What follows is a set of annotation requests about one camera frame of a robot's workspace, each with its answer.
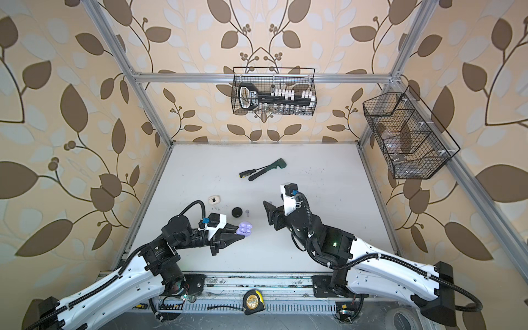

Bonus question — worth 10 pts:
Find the right wire basket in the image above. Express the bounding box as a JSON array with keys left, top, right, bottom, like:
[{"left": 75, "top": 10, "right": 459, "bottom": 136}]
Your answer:
[{"left": 362, "top": 86, "right": 461, "bottom": 180}]

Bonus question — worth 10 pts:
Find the yellow black tape measure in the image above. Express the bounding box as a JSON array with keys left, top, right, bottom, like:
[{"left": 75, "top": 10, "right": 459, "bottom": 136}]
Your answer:
[{"left": 243, "top": 289, "right": 265, "bottom": 316}]

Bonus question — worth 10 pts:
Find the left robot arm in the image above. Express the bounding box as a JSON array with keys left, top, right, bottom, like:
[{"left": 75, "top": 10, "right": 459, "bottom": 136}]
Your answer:
[{"left": 29, "top": 200, "right": 252, "bottom": 329}]

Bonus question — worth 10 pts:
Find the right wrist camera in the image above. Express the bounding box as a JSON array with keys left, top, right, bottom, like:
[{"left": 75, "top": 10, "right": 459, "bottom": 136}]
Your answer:
[{"left": 280, "top": 183, "right": 298, "bottom": 216}]

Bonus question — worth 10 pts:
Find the black yellow screwdriver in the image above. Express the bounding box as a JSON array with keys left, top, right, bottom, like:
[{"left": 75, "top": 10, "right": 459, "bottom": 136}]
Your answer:
[{"left": 239, "top": 166, "right": 267, "bottom": 178}]

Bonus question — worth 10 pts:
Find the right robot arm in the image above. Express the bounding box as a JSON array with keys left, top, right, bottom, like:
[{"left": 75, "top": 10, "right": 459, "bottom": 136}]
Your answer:
[{"left": 263, "top": 192, "right": 483, "bottom": 327}]

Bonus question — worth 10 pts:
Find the black socket tool set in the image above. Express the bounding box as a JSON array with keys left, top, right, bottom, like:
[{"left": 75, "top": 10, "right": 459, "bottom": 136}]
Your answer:
[{"left": 232, "top": 82, "right": 317, "bottom": 112}]

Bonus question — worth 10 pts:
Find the grey tape roll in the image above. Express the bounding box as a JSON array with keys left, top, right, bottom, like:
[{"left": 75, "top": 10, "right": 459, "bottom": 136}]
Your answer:
[{"left": 385, "top": 309, "right": 422, "bottom": 330}]

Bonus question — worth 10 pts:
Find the wire basket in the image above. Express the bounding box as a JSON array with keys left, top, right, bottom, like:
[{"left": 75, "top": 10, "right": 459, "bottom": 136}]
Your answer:
[
  {"left": 362, "top": 86, "right": 461, "bottom": 180},
  {"left": 230, "top": 65, "right": 318, "bottom": 116}
]

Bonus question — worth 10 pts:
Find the green pipe wrench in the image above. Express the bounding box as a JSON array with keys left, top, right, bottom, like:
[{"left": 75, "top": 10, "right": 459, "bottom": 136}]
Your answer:
[{"left": 248, "top": 158, "right": 287, "bottom": 182}]

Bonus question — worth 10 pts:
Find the cream earbud charging case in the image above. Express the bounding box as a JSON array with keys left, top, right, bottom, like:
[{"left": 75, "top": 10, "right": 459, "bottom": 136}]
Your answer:
[{"left": 208, "top": 195, "right": 221, "bottom": 205}]

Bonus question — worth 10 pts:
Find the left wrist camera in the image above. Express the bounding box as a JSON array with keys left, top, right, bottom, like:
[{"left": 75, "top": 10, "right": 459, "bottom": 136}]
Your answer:
[{"left": 199, "top": 213, "right": 227, "bottom": 242}]

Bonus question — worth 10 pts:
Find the purple round charging case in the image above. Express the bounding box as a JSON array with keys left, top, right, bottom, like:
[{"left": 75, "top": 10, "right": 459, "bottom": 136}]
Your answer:
[{"left": 236, "top": 221, "right": 252, "bottom": 237}]

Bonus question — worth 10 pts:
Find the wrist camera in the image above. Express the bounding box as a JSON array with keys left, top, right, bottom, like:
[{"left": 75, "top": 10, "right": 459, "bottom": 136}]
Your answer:
[
  {"left": 199, "top": 213, "right": 227, "bottom": 242},
  {"left": 280, "top": 183, "right": 298, "bottom": 216}
]

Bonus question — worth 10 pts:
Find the back wire basket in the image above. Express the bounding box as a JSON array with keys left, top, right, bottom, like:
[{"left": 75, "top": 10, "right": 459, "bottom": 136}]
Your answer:
[{"left": 230, "top": 65, "right": 318, "bottom": 116}]

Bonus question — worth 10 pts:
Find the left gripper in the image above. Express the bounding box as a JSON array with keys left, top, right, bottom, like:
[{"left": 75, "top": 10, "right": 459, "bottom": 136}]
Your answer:
[{"left": 172, "top": 221, "right": 244, "bottom": 257}]

